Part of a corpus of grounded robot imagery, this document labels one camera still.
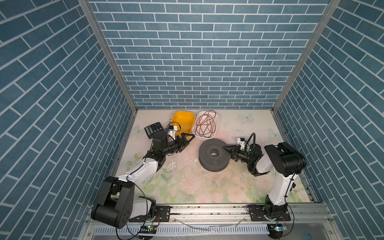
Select white plastic tub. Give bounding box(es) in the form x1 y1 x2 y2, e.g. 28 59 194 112
192 110 220 140

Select yellow plastic tub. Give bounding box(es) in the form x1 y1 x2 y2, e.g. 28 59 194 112
171 111 196 136

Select red cable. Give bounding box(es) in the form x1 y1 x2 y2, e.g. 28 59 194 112
194 110 217 139

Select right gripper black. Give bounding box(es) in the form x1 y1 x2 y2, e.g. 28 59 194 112
223 145 254 166

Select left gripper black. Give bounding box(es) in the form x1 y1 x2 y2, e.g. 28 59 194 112
161 133 194 157

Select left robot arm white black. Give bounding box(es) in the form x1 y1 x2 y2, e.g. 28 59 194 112
91 132 195 229

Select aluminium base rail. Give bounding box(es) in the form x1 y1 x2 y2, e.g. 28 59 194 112
79 203 342 240

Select grey perforated cable spool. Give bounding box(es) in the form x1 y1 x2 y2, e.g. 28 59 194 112
199 139 231 172

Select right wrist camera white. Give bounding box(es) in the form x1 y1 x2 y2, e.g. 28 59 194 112
237 138 247 151

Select black calculator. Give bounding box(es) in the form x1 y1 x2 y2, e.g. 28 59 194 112
145 122 164 139

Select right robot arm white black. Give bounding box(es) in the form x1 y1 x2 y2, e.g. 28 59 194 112
223 142 307 221

